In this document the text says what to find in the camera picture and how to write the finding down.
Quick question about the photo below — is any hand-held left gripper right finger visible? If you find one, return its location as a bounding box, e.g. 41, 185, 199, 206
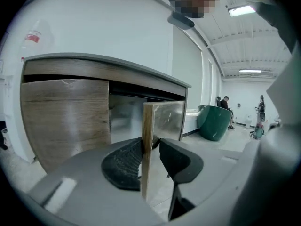
159, 137, 244, 223

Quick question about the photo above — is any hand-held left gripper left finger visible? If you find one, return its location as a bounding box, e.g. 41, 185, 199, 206
27, 137, 166, 226

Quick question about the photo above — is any wooden cabinet door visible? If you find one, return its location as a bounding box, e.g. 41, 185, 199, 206
141, 100, 186, 201

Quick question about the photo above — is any chipped wooden door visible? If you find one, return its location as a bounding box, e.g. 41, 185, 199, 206
20, 79, 112, 174

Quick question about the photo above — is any dark wooden vanity cabinet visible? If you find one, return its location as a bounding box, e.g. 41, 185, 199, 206
20, 52, 192, 174

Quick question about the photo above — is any white low platform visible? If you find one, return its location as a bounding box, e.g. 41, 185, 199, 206
185, 109, 201, 136

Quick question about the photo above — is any green vacuum cleaner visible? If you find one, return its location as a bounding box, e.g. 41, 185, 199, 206
249, 122, 265, 140

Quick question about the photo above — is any grey roller blind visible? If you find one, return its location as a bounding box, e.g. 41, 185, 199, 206
173, 26, 203, 110

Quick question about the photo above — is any black equipment stand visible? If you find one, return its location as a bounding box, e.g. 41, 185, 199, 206
255, 94, 266, 128

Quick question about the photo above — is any rectangular ceiling light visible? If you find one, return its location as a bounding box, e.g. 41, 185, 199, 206
227, 5, 257, 17

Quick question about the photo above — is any black head-mounted camera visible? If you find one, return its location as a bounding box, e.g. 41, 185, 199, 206
167, 11, 196, 30

